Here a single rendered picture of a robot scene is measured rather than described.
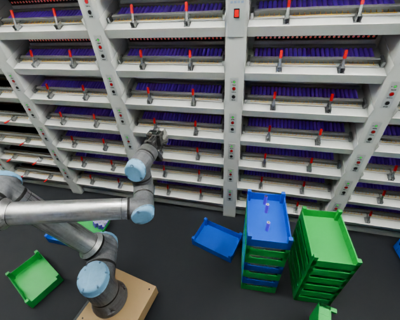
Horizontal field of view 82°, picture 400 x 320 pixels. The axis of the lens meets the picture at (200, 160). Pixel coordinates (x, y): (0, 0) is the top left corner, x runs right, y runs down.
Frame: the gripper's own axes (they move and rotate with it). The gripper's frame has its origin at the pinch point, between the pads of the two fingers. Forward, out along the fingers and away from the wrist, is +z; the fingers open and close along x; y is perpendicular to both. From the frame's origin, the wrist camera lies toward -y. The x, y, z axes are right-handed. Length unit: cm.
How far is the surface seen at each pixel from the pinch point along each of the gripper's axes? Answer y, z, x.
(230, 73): 28.3, 15.0, -33.2
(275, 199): -34, -4, -63
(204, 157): -28.8, 20.8, -16.8
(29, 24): 51, 20, 80
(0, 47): 41, 14, 101
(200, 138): -12.0, 16.9, -15.4
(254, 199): -36, -5, -52
